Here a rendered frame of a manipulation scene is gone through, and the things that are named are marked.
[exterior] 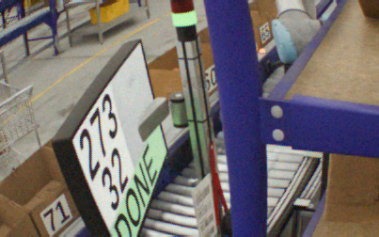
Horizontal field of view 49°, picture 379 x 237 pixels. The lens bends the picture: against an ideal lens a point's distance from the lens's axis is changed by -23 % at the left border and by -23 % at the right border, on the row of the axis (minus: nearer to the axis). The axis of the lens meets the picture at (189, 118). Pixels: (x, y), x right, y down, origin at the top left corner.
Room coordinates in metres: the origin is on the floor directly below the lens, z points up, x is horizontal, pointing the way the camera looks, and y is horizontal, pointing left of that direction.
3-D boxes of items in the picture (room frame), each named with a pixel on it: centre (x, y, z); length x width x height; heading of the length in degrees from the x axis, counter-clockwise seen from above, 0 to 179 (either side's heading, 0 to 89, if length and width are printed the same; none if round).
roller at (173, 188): (1.65, -0.08, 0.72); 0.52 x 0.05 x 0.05; 57
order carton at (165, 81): (2.42, -0.04, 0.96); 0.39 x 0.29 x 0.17; 147
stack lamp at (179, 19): (1.05, -0.02, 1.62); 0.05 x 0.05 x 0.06
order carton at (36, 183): (1.43, 0.59, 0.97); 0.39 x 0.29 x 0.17; 147
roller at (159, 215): (1.49, 0.02, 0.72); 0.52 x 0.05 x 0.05; 57
